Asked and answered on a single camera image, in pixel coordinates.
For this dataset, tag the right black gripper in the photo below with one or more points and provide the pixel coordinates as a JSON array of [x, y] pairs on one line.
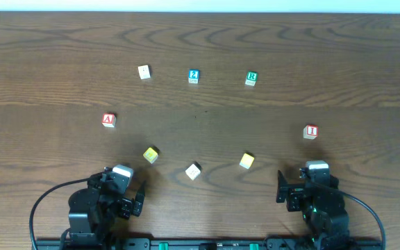
[[291, 196]]

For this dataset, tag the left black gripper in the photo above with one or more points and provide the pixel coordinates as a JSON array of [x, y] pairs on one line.
[[127, 206]]

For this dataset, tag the red letter I block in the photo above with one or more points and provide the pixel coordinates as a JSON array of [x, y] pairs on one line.
[[310, 132]]

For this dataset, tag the red letter A block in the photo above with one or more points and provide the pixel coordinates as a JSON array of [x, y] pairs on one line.
[[109, 120]]

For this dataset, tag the blue number 2 block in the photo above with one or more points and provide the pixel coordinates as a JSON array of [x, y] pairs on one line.
[[193, 76]]

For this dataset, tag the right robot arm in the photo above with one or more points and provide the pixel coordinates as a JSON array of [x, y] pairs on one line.
[[322, 208]]

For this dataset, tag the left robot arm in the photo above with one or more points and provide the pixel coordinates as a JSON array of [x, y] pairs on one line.
[[93, 211]]

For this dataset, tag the yellow block right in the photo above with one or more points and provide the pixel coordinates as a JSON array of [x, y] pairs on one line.
[[247, 160]]

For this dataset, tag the yellow block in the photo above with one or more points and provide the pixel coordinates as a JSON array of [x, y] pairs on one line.
[[151, 155], [247, 160]]

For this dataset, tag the yellow block left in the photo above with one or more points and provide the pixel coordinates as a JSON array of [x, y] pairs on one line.
[[151, 155]]

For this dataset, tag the wooden block bottom centre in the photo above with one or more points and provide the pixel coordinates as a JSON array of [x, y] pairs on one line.
[[193, 171]]

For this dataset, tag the green letter R block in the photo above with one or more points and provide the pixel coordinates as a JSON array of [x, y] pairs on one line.
[[251, 78]]

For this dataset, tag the plain wooden picture block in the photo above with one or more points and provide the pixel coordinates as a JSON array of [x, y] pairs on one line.
[[144, 72]]

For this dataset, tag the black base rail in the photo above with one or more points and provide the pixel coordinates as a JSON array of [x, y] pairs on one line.
[[147, 244]]

